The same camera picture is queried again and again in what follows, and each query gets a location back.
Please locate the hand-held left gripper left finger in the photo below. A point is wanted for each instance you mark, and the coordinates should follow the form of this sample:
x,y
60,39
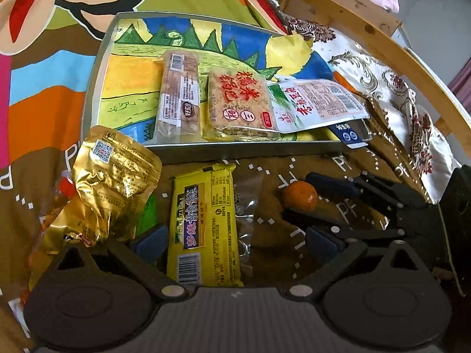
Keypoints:
x,y
151,242

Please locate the gold foil snack packet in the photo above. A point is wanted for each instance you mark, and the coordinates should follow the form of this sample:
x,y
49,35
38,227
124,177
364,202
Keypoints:
x,y
117,176
70,235

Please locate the rice cracker packet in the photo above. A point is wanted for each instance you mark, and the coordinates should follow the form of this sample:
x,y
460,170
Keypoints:
x,y
239,106

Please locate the tangerine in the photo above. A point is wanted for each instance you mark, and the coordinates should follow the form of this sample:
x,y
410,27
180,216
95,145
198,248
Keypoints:
x,y
300,195

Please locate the clear wrapper with dark candy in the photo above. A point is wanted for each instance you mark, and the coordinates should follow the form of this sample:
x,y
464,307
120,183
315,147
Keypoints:
x,y
247,206

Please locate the floral satin quilt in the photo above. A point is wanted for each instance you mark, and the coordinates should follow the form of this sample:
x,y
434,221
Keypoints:
x,y
415,117

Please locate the metal tray with dinosaur drawing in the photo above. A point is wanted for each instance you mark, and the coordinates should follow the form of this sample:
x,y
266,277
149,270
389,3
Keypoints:
x,y
128,81

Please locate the clear oat bar packet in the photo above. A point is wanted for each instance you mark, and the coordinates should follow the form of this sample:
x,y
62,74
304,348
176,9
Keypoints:
x,y
176,95

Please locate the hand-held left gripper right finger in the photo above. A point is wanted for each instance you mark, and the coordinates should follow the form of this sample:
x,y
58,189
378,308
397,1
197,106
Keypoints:
x,y
321,242

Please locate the white green snack packet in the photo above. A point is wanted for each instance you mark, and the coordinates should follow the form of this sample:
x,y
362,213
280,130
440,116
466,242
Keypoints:
x,y
312,106

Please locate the wooden bed frame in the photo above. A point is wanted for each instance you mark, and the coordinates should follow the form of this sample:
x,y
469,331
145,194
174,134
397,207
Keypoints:
x,y
368,29

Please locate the orange foil snack packet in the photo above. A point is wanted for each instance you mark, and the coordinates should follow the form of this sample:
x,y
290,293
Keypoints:
x,y
40,261

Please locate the yellow biscuit packet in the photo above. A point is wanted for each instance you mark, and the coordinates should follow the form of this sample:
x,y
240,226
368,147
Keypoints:
x,y
204,228

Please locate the clear packet with red label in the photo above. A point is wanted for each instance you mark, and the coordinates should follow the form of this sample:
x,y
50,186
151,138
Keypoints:
x,y
66,187

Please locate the blue white snack packet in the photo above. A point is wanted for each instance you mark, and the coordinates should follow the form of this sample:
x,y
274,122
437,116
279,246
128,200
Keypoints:
x,y
349,136

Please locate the cartoon monkey printed blanket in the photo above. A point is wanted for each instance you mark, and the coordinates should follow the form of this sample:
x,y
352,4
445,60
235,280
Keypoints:
x,y
44,81

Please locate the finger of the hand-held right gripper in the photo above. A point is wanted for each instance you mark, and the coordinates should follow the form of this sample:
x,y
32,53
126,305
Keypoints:
x,y
331,185
312,218

